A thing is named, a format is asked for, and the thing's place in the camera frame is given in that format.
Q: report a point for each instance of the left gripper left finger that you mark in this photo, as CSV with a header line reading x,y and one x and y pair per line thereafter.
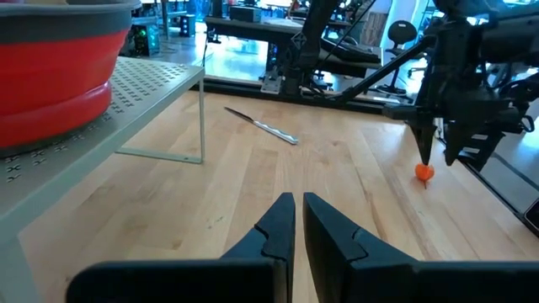
x,y
252,273

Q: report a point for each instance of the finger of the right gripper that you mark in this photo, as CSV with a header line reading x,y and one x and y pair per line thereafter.
x,y
423,134
463,143

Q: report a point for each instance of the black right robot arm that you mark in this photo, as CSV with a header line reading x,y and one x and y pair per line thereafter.
x,y
505,38

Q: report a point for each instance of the red collapsible bowl grey rim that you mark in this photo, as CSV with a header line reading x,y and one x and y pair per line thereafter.
x,y
54,84

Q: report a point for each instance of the black aluminium rig frame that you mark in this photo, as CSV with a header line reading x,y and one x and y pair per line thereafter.
x,y
309,46

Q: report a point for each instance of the orange toy pear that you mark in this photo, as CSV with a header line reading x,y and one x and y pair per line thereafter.
x,y
424,171

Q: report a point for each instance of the blue white striped strip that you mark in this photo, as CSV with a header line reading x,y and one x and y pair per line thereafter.
x,y
269,128

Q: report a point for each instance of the black office chair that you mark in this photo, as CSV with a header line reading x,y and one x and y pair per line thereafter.
x,y
402,33

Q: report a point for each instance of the computer tower green lights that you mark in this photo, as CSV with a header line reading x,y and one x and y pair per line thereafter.
x,y
145,40

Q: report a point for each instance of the black background workbench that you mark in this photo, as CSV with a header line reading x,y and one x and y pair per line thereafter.
x,y
252,31

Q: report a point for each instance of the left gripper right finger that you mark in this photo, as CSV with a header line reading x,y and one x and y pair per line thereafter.
x,y
379,278

